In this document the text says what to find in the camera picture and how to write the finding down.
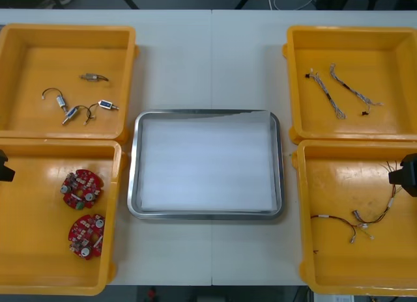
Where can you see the yellow-orange plastic bin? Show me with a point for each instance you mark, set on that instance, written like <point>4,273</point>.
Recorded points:
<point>339,185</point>
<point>39,191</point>
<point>358,54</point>
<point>32,61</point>

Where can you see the round red circuit board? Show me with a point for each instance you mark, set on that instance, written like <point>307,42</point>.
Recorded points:
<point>85,230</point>
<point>81,185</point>

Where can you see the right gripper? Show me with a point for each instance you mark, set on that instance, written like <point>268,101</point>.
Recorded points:
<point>411,175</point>

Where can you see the blue label metal solenoid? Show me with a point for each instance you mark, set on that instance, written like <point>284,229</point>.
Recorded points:
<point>70,114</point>
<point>106,104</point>

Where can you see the grey metal solenoid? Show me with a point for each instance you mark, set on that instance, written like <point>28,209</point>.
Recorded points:
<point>92,77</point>

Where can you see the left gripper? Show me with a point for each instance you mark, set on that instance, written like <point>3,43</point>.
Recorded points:
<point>2,156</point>

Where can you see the white label metal solenoid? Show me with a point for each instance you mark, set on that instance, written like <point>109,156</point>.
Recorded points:
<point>60,101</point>

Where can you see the steel tray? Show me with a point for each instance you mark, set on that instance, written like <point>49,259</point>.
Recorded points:
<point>205,215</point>

